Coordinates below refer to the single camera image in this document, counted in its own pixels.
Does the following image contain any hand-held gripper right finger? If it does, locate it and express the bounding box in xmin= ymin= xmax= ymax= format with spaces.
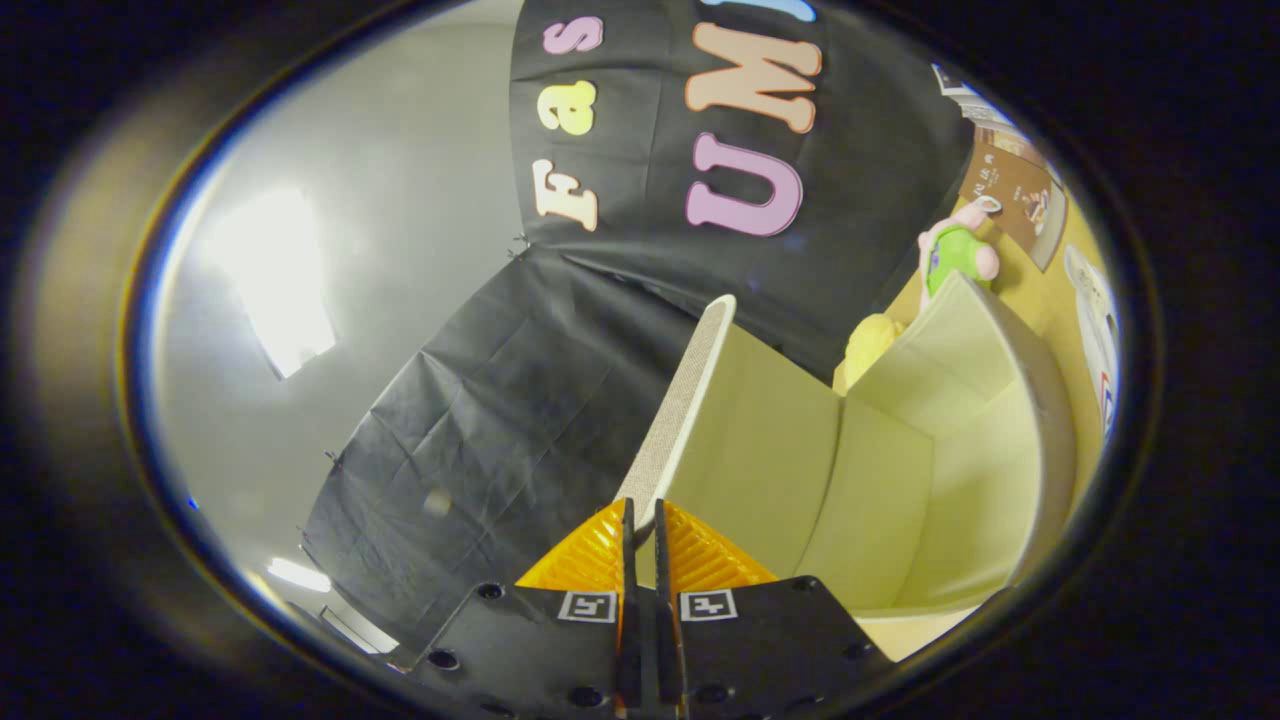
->
xmin=655 ymin=498 xmax=896 ymax=720

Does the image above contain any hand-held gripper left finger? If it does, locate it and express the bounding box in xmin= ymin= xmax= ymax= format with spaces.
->
xmin=415 ymin=498 xmax=643 ymax=720

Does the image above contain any beige fabric storage box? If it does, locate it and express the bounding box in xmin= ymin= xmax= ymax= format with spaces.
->
xmin=615 ymin=270 xmax=1076 ymax=626

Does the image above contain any white canvas shoe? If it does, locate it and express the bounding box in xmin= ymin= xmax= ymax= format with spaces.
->
xmin=1063 ymin=245 xmax=1121 ymax=441

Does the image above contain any black backdrop cloth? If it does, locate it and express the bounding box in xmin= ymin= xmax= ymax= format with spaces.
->
xmin=300 ymin=0 xmax=976 ymax=651

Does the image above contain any yellow plush toy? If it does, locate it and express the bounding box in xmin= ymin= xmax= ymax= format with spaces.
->
xmin=833 ymin=313 xmax=906 ymax=393

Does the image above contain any green and pink plush toy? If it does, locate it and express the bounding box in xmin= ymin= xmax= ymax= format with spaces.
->
xmin=918 ymin=203 xmax=1001 ymax=301

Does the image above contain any brown book with illustrated cover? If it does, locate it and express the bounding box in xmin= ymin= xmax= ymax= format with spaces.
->
xmin=960 ymin=140 xmax=1069 ymax=273

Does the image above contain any brown book with photo cover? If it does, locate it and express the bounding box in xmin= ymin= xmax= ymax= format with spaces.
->
xmin=975 ymin=125 xmax=1051 ymax=176

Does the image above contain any white book with dark picture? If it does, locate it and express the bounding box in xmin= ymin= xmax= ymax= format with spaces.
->
xmin=932 ymin=62 xmax=1011 ymax=126

